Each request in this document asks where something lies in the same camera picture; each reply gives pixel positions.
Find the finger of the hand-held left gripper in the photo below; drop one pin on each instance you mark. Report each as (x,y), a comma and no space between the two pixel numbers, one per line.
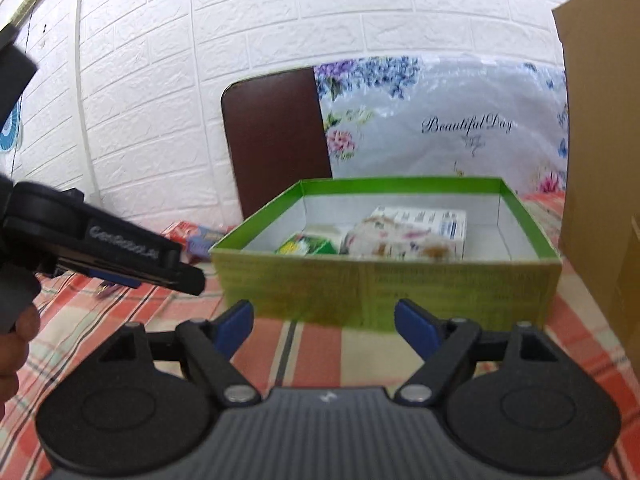
(187,277)

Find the green cardboard box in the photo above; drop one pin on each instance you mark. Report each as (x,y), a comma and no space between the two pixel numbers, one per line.
(380,290)

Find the person's left hand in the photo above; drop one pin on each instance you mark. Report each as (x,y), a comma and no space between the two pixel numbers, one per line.
(17,345)

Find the dark brown board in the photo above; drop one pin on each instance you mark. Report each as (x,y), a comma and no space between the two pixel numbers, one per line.
(275,135)

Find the blue fan wall decoration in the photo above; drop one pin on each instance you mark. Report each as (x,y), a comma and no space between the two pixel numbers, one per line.
(9,132)

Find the floral plastic bag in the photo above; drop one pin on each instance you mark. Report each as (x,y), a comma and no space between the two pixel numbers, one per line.
(440,125)

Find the white printed carton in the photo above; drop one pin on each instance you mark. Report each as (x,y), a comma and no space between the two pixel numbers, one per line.
(430,222)

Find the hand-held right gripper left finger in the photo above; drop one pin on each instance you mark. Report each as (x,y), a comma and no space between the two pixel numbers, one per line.
(232,325)

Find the large brown cardboard box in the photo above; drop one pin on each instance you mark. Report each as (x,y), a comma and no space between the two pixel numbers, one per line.
(600,160)

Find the green packet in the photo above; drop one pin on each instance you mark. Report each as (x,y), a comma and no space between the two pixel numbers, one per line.
(307,246)

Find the red and blue carton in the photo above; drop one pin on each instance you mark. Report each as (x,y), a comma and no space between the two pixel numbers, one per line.
(195,240)

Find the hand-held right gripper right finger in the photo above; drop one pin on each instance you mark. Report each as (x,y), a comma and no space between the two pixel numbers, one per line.
(415,327)

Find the floral cloth pouch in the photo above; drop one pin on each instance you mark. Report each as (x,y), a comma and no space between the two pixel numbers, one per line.
(395,242)

